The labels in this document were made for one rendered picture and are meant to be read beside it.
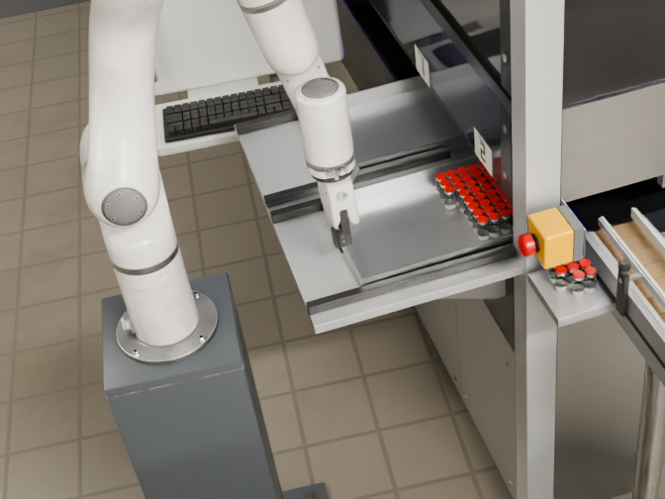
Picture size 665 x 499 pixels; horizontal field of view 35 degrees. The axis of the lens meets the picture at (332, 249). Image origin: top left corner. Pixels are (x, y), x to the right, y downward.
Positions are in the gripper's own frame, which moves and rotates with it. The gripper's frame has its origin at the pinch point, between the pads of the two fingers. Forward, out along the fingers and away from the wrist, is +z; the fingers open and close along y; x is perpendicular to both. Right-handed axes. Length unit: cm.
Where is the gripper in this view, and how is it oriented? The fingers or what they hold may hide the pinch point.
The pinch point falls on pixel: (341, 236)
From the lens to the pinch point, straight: 194.1
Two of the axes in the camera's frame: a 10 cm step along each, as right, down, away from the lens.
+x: -9.6, 2.7, -1.3
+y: -2.7, -6.0, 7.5
